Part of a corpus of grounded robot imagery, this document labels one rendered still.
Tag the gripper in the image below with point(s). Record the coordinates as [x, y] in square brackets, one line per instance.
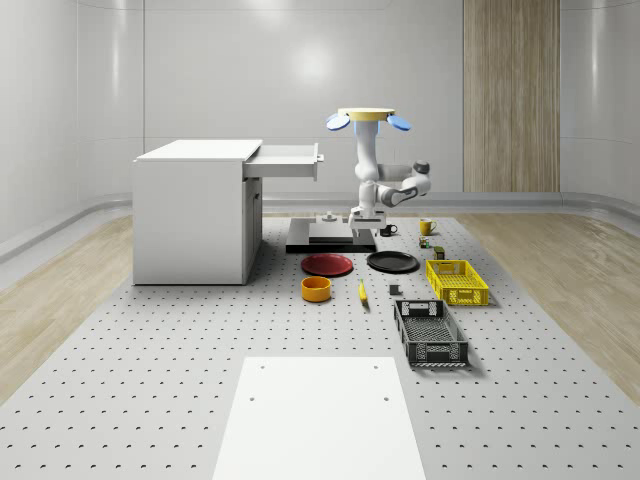
[366, 218]

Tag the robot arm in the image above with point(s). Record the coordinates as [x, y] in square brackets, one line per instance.
[369, 165]

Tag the black mug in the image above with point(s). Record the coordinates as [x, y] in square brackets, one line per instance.
[386, 230]

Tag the black stove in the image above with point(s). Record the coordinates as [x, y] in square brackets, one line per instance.
[325, 234]

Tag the black plate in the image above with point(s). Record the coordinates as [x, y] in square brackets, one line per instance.
[393, 261]

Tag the yellow mug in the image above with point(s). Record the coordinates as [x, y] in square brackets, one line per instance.
[426, 227]

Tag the red plate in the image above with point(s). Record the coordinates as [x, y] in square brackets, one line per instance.
[327, 264]

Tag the puzzle cube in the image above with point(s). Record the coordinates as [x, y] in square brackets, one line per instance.
[425, 243]

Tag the banana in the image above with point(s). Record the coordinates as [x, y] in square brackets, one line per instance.
[362, 293]

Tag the grey cube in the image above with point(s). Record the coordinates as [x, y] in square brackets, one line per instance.
[395, 289]

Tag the flat-sided can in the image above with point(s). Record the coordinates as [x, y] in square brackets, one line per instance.
[438, 252]

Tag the yellow bowl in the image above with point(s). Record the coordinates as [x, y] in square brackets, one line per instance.
[315, 289]

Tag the white drawer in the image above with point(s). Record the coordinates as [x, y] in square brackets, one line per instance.
[282, 162]

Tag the yellow basket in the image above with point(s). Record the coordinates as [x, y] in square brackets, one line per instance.
[456, 281]

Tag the dark grey basket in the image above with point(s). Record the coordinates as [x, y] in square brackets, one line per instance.
[431, 331]

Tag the white cabinet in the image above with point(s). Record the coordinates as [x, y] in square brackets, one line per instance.
[192, 215]

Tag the white board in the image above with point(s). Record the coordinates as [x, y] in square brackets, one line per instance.
[320, 417]

